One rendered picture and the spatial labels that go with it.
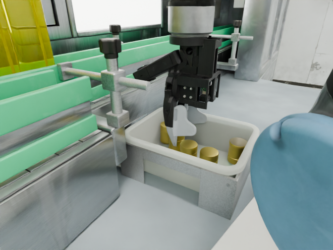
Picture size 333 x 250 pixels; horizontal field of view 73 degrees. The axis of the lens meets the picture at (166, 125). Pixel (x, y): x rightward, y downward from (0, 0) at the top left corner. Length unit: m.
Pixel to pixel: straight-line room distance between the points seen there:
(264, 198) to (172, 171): 0.23
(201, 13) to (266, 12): 0.72
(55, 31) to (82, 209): 0.40
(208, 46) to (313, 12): 3.47
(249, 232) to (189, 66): 0.27
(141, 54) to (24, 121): 0.36
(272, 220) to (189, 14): 0.30
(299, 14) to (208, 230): 3.61
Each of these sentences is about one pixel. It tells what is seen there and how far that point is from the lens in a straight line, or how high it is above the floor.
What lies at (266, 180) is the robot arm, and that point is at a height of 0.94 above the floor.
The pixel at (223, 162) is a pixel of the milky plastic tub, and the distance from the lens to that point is 0.48.
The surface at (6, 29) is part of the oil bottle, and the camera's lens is 0.38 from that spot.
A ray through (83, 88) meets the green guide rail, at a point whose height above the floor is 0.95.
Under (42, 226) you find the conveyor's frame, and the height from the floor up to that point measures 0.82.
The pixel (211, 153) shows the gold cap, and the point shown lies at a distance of 0.42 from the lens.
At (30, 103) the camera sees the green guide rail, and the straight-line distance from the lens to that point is 0.28.
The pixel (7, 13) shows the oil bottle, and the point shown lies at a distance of 0.40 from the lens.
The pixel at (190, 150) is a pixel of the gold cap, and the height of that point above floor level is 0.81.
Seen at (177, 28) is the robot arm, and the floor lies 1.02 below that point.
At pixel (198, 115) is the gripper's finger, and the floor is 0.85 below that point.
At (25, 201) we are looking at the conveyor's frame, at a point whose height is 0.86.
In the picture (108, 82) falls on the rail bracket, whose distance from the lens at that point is 0.33.
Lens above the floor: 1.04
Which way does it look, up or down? 27 degrees down
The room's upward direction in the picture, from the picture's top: straight up
